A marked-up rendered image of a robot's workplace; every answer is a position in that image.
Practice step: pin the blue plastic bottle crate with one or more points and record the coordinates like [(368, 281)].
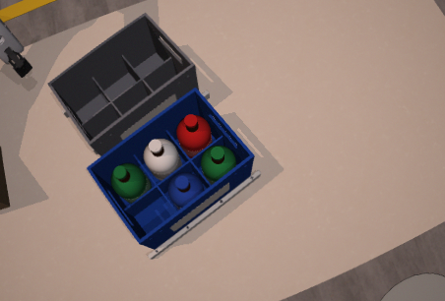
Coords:
[(152, 211)]

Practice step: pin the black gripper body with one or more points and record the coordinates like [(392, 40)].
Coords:
[(7, 39)]

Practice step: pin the green bottle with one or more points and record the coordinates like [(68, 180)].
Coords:
[(132, 184), (216, 162)]

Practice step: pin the red bottle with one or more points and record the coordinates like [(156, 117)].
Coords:
[(193, 134)]

